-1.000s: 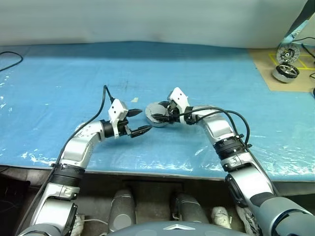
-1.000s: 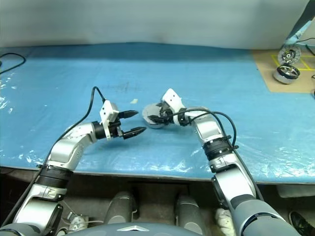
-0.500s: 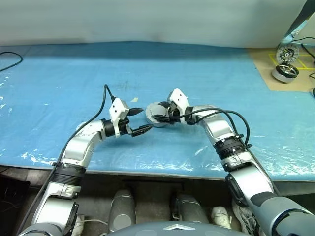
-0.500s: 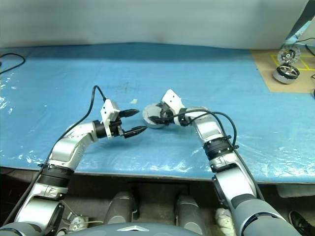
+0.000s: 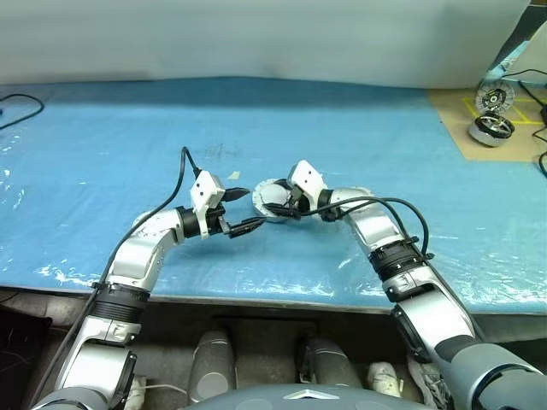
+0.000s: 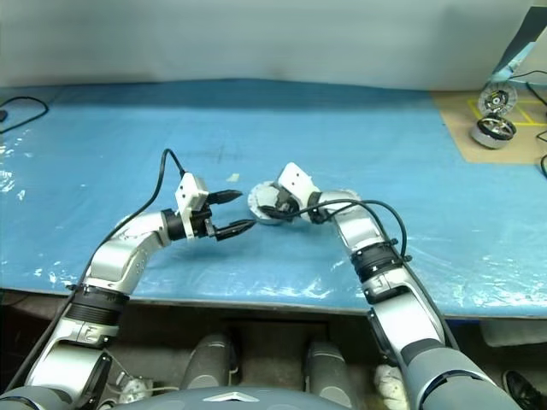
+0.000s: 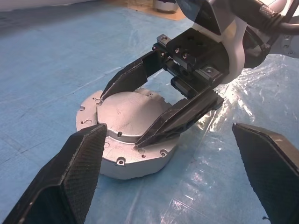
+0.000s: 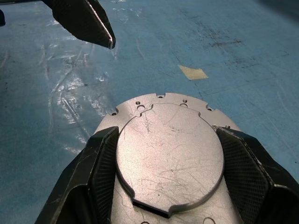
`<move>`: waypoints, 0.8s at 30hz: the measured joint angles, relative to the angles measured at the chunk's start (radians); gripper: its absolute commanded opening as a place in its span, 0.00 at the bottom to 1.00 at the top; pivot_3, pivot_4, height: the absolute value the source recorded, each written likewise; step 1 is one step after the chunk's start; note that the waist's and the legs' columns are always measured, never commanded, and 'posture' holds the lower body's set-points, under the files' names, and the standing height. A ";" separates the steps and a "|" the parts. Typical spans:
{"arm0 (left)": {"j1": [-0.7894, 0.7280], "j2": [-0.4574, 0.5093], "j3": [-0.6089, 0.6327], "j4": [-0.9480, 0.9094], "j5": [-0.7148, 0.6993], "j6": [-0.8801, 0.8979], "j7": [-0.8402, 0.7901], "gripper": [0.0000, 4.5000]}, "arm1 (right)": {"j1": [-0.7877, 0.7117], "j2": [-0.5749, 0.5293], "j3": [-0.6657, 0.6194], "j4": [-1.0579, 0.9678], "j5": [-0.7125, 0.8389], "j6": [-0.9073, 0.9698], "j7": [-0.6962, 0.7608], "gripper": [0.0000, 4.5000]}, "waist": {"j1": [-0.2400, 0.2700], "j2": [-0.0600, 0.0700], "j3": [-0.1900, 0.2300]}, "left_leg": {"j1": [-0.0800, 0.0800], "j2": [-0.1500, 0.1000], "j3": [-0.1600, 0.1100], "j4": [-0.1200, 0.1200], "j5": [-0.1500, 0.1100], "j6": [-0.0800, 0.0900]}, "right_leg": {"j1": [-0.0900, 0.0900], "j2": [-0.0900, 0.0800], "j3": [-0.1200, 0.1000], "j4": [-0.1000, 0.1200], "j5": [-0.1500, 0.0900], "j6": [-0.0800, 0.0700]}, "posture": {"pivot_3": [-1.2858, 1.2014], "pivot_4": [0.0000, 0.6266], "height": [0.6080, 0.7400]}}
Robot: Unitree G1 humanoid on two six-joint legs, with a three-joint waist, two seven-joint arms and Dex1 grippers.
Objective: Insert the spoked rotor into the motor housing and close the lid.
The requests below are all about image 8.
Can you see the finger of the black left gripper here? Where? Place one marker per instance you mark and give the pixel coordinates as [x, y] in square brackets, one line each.
[2, 18]
[79, 21]

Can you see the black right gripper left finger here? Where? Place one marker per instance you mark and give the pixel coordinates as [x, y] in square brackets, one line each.
[81, 182]

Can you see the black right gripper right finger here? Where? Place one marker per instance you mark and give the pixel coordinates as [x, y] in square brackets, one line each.
[257, 177]

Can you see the silver round motor lid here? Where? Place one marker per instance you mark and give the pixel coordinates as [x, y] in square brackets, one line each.
[168, 151]

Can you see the beige tape piece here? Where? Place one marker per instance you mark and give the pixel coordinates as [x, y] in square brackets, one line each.
[194, 72]

